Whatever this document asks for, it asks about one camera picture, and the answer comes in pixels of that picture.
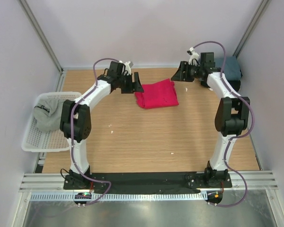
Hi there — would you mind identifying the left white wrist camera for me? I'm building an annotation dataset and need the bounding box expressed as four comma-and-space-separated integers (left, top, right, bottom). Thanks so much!
119, 61, 133, 75

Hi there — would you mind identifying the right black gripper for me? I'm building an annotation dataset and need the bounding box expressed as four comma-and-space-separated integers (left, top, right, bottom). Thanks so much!
170, 61, 203, 83

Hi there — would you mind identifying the folded blue t shirt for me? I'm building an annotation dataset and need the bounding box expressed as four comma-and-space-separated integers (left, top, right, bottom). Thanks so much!
223, 56, 242, 81

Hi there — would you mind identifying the white perforated plastic basket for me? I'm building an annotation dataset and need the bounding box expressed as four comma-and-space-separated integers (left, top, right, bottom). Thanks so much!
21, 91, 81, 152

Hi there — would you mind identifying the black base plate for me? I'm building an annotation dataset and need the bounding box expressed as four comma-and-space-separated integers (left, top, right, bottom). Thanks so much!
63, 172, 232, 195

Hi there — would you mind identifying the grey t shirt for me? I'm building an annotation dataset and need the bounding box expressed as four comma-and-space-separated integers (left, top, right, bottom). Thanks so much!
33, 99, 64, 132

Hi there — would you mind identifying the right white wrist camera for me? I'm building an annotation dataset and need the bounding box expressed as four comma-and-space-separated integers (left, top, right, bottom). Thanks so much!
187, 47, 200, 66

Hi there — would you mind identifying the aluminium frame post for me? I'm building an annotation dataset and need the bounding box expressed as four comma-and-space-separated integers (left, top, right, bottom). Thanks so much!
18, 0, 63, 74
233, 0, 271, 58

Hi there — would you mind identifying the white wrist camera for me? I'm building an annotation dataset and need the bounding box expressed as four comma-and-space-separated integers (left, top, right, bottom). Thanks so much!
187, 47, 200, 66
119, 61, 133, 75

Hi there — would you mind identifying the right aluminium frame post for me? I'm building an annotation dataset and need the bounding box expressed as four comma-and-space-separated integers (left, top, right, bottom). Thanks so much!
233, 0, 271, 58

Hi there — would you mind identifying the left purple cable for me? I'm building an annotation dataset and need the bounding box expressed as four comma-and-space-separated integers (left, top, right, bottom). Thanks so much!
61, 58, 112, 205

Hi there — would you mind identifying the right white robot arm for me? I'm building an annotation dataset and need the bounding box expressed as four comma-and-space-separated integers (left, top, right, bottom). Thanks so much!
171, 50, 250, 189

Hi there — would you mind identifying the white slotted cable duct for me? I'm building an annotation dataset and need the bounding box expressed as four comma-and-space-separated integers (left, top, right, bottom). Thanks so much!
30, 192, 207, 202

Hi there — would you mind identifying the left aluminium frame post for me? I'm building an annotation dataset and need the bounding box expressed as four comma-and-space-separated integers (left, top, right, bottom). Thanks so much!
18, 0, 63, 74

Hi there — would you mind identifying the folded black t shirt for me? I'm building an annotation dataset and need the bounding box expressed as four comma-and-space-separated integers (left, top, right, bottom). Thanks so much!
228, 80, 241, 92

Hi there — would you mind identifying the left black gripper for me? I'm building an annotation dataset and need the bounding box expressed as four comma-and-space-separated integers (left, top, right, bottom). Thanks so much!
117, 72, 144, 94

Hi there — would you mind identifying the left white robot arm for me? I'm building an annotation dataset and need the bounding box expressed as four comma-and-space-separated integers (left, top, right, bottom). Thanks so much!
60, 59, 143, 190

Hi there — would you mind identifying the red t shirt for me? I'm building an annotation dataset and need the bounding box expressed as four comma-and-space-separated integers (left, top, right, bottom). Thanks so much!
134, 79, 179, 109

